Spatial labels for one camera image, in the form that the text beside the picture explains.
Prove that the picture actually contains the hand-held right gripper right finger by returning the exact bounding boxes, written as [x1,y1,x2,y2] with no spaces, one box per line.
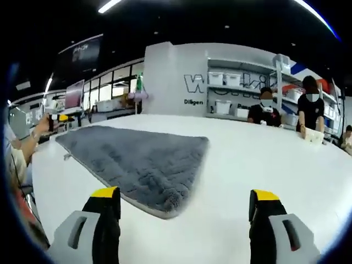
[249,189,321,264]

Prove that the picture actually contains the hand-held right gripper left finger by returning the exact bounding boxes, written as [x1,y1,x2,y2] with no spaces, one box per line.
[48,186,122,264]

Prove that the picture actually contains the grey plush towel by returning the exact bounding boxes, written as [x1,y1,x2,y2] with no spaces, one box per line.
[54,125,210,220]

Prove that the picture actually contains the person's left hand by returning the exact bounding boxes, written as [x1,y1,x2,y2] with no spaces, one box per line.
[35,114,54,136]

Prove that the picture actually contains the pink display monitor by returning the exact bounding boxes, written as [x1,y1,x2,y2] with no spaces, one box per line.
[64,79,85,110]

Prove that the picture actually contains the person's red clothing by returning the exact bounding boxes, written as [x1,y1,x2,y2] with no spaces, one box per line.
[12,189,50,248]

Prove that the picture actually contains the person's upper body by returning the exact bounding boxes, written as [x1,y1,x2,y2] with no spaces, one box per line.
[3,120,28,190]

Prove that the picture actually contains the black hanging screen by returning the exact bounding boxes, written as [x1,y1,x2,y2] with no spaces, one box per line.
[57,34,104,74]

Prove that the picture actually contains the lilac cylinder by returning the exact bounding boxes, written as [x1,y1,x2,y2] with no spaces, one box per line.
[128,92,150,102]

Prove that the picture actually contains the white table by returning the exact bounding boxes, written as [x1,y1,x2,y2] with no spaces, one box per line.
[31,114,352,264]

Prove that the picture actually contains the green hanging item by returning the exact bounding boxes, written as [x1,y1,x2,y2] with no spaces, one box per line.
[135,71,144,93]

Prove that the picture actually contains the ceiling light bar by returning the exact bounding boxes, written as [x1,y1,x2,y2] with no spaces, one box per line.
[97,0,122,14]

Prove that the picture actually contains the group of white storage bins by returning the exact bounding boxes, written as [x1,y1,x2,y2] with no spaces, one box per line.
[208,70,250,116]

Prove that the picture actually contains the grey metal storage shelf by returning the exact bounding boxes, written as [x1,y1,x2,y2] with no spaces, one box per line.
[205,56,280,122]
[274,53,344,138]

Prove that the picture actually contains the long ceiling light strip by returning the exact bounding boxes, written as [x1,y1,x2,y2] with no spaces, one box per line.
[293,0,340,41]

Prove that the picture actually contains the red blue wall banner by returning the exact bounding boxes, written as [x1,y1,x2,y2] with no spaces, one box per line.
[291,62,331,91]

